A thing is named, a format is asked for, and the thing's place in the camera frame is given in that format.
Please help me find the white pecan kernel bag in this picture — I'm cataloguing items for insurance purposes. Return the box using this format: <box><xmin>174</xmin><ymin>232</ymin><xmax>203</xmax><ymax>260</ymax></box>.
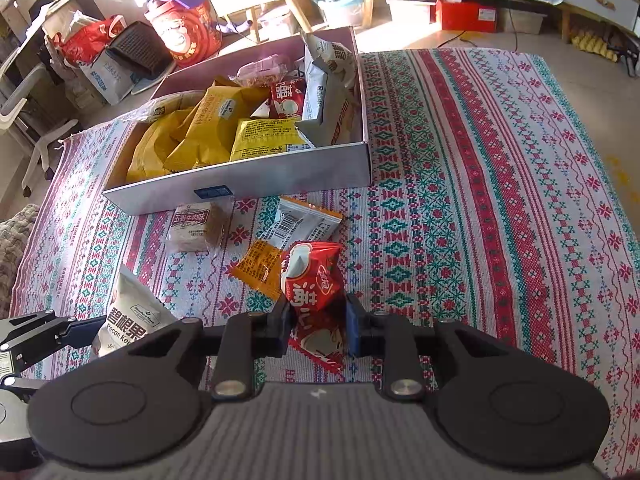
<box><xmin>92</xmin><ymin>264</ymin><xmax>177</xmax><ymax>358</ymax></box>

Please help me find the red crinkled snack bag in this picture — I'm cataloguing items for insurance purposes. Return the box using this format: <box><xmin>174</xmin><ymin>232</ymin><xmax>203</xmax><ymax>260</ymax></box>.
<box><xmin>280</xmin><ymin>240</ymin><xmax>346</xmax><ymax>374</ymax></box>

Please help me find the large yellow pillow snack bag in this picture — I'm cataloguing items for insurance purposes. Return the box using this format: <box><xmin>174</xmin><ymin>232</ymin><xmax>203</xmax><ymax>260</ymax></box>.
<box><xmin>126</xmin><ymin>106</ymin><xmax>195</xmax><ymax>183</ymax></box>

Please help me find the orange white snack packet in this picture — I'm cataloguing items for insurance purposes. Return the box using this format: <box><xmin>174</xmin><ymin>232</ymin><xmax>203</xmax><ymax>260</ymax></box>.
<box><xmin>231</xmin><ymin>196</ymin><xmax>344</xmax><ymax>300</ymax></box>

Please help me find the yellow logo snack bag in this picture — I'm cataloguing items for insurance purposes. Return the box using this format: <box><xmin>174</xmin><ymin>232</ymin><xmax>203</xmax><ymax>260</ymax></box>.
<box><xmin>164</xmin><ymin>76</ymin><xmax>269</xmax><ymax>172</ymax></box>

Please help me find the yellow snack packet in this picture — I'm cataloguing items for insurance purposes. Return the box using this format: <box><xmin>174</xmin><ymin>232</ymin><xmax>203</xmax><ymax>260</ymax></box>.
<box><xmin>230</xmin><ymin>118</ymin><xmax>309</xmax><ymax>162</ymax></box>

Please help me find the small silver snack packet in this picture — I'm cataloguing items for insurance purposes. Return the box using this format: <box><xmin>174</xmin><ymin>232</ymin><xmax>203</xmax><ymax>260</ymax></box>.
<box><xmin>138</xmin><ymin>90</ymin><xmax>204</xmax><ymax>124</ymax></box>

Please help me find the small red snack packet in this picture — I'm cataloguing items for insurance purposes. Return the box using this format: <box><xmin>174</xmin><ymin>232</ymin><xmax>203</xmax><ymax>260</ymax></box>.
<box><xmin>269</xmin><ymin>78</ymin><xmax>306</xmax><ymax>119</ymax></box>

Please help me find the pink long snack packet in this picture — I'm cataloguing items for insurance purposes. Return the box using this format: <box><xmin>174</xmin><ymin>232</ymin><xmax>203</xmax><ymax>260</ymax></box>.
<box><xmin>232</xmin><ymin>54</ymin><xmax>292</xmax><ymax>87</ymax></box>

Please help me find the white nut snack bag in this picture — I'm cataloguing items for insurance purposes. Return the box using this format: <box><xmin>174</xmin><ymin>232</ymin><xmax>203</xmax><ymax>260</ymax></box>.
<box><xmin>295</xmin><ymin>34</ymin><xmax>357</xmax><ymax>148</ymax></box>

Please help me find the small brown cake packet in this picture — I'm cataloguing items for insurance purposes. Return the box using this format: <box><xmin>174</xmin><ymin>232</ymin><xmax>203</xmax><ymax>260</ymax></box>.
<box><xmin>166</xmin><ymin>203</ymin><xmax>224</xmax><ymax>252</ymax></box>

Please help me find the patterned woven tablecloth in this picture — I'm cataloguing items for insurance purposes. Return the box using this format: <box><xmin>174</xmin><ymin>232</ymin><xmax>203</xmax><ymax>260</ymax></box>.
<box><xmin>10</xmin><ymin>49</ymin><xmax>639</xmax><ymax>477</ymax></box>

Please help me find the white office chair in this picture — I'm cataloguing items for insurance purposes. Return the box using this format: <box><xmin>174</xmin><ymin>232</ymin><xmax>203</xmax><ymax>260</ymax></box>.
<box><xmin>1</xmin><ymin>63</ymin><xmax>78</xmax><ymax>197</ymax></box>

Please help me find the white paper shopping bag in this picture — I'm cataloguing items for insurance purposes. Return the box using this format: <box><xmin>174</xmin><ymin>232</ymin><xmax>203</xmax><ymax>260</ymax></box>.
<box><xmin>78</xmin><ymin>50</ymin><xmax>138</xmax><ymax>105</ymax></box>

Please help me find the red plastic bag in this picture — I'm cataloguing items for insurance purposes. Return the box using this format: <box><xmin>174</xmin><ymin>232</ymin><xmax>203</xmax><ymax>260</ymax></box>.
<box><xmin>52</xmin><ymin>14</ymin><xmax>127</xmax><ymax>66</ymax></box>

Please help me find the black space heater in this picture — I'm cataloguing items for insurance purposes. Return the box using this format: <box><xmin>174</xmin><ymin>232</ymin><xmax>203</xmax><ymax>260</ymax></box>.
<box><xmin>106</xmin><ymin>21</ymin><xmax>174</xmax><ymax>79</ymax></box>

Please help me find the pink cardboard box tray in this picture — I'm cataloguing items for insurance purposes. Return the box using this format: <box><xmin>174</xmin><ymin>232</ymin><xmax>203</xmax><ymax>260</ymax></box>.
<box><xmin>103</xmin><ymin>27</ymin><xmax>372</xmax><ymax>214</ymax></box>

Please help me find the red cartoon bucket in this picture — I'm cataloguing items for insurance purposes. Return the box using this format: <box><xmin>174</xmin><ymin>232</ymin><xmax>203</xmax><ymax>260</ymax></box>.
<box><xmin>144</xmin><ymin>0</ymin><xmax>222</xmax><ymax>68</ymax></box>

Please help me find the yellow bottle pack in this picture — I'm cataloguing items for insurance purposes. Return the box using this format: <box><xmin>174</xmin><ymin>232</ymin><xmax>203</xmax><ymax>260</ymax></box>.
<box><xmin>570</xmin><ymin>29</ymin><xmax>618</xmax><ymax>63</ymax></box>

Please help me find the red box under console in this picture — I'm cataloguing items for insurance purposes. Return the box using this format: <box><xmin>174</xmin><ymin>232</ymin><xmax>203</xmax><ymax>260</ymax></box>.
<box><xmin>436</xmin><ymin>0</ymin><xmax>498</xmax><ymax>32</ymax></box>

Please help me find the clear plastic storage bin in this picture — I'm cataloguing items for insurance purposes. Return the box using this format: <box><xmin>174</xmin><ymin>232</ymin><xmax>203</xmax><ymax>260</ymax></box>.
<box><xmin>317</xmin><ymin>0</ymin><xmax>364</xmax><ymax>28</ymax></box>

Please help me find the black power cable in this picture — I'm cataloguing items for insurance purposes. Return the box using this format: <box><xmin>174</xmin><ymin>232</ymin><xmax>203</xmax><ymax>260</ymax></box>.
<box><xmin>437</xmin><ymin>0</ymin><xmax>522</xmax><ymax>51</ymax></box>

